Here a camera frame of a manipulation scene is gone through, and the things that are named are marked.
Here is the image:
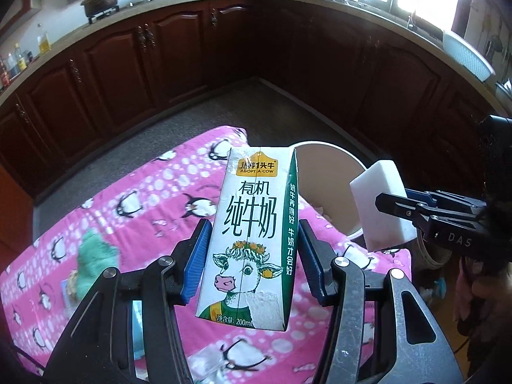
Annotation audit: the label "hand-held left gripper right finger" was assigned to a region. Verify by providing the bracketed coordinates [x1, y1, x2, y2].
[298, 219, 465, 384]

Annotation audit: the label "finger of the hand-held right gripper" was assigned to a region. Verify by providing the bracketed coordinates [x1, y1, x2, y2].
[375, 192, 441, 233]
[404, 188, 487, 209]

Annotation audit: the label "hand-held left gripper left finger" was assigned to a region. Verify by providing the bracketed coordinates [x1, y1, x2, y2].
[46, 219, 212, 384]

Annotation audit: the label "white foam sponge block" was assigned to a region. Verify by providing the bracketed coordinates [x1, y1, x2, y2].
[349, 159, 420, 252]

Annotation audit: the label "white green milk carton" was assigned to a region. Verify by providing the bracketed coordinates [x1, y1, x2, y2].
[195, 146, 301, 332]

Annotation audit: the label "white round trash bin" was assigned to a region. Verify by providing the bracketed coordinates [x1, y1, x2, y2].
[288, 141, 369, 244]

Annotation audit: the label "person's right hand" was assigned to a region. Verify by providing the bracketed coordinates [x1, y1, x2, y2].
[456, 259, 493, 325]

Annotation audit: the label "pink penguin printed blanket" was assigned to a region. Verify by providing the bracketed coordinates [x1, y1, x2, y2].
[0, 126, 412, 384]

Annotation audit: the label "teal crumpled cloth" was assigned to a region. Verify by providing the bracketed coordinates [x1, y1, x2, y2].
[76, 228, 121, 297]

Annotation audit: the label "tan crumpled paper ball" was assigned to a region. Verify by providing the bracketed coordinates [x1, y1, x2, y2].
[66, 270, 83, 300]

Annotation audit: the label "pale small packet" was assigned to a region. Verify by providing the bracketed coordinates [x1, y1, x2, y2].
[59, 281, 79, 309]

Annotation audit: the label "white plastic basin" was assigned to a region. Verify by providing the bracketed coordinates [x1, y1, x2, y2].
[442, 30, 496, 83]

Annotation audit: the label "metal sink faucet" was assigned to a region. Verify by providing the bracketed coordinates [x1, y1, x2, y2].
[405, 0, 420, 31]

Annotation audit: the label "dark wooden kitchen cabinets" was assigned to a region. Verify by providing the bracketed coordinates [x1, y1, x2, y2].
[0, 0, 512, 209]

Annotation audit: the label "gas stove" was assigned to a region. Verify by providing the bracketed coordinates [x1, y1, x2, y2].
[86, 0, 180, 25]

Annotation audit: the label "yellow cooking oil bottle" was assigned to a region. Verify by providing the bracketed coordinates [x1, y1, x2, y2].
[37, 24, 51, 55]

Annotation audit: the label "dark sauce bottle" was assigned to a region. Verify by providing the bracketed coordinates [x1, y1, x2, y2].
[0, 54, 12, 89]

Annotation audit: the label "yellow capped clear bottle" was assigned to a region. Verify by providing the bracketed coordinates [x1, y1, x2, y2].
[13, 43, 27, 73]

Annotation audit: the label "metal pot with lid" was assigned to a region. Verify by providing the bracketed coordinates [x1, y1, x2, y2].
[80, 0, 121, 19]

